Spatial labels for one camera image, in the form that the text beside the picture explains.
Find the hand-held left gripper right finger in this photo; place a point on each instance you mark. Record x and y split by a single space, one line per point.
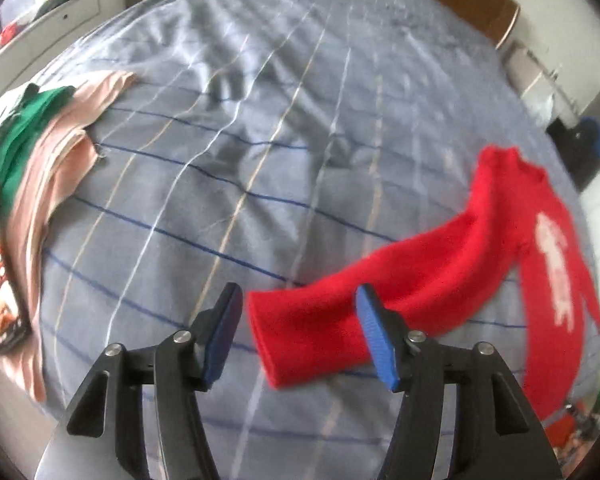
377 332

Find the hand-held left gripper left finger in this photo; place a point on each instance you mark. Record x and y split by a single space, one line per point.
219 330

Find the red knit sweater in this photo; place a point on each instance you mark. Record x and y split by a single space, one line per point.
430 270

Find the dark printed book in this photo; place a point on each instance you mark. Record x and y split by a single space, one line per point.
0 300

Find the pink folded garment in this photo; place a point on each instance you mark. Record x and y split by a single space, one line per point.
55 175

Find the blue-grey striped bed blanket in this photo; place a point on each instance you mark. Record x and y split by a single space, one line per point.
280 110

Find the dark bag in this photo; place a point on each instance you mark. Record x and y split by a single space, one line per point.
580 150

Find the green folded garment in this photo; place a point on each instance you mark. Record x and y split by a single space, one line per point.
15 150

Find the white plastic bag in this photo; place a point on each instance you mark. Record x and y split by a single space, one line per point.
542 105

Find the white nightstand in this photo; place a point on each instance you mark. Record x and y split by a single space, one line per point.
525 65

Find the wooden headboard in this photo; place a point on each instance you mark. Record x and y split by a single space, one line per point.
490 15

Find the white drawer cabinet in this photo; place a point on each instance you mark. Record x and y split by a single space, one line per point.
55 25

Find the small red item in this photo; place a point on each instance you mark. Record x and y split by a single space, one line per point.
6 34

